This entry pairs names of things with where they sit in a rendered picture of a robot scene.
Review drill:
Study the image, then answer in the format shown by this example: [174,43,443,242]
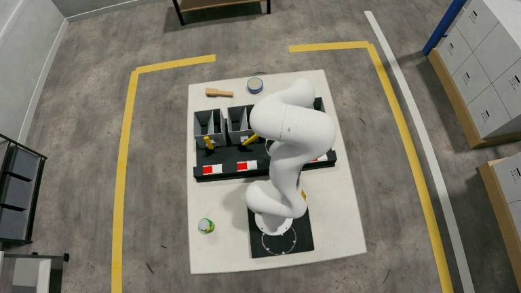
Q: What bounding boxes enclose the small round tin with blue rim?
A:
[247,77,263,94]

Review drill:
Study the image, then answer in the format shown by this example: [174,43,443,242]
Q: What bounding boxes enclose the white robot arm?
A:
[245,78,336,235]

